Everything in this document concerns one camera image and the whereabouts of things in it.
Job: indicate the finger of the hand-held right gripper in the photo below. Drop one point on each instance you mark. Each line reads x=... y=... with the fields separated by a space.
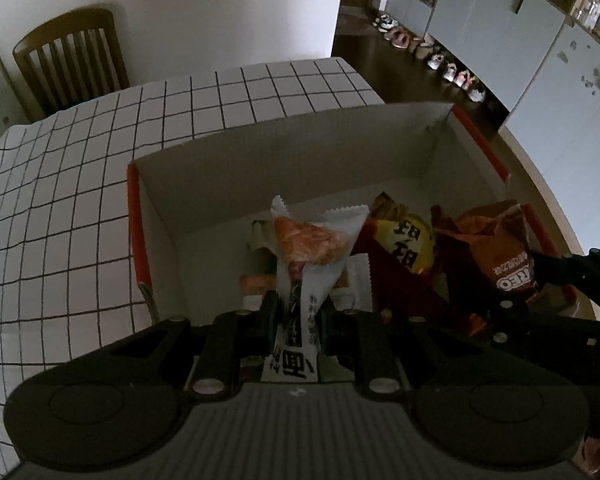
x=560 y=270
x=555 y=330

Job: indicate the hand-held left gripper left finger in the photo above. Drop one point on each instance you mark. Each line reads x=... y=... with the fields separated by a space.
x=269 y=322

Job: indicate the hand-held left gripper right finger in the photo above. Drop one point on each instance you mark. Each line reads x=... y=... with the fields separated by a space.
x=329 y=330

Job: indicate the white snack packet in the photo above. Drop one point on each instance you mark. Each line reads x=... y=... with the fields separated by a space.
x=359 y=280

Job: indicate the brown chip bag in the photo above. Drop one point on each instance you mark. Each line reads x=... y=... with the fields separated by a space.
x=500 y=250

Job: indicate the red chip bag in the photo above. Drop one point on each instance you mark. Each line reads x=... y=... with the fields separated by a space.
x=380 y=270

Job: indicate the white croissant packet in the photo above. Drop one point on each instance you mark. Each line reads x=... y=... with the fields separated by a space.
x=307 y=245

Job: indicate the yellow chip bag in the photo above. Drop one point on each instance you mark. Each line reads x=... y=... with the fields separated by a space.
x=410 y=240

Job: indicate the red cardboard box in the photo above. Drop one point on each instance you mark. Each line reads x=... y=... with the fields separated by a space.
x=305 y=170

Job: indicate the white tall cupboard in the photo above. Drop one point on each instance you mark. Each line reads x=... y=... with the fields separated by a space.
x=570 y=110

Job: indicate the checked white tablecloth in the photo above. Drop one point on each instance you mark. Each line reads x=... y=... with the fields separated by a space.
x=55 y=210

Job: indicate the row of shoes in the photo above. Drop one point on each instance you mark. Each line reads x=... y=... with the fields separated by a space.
x=430 y=55

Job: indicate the row of glass jars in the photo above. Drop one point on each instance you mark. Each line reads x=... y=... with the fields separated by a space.
x=597 y=20

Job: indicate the white low cupboard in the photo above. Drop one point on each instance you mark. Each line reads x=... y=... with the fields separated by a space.
x=490 y=20

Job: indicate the white bench cupboard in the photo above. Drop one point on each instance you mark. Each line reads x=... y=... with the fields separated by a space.
x=410 y=5

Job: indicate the patterned door rug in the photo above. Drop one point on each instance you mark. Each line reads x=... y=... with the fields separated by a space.
x=357 y=22

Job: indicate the dark wooden chair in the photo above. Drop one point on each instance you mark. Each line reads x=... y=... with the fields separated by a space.
x=70 y=55

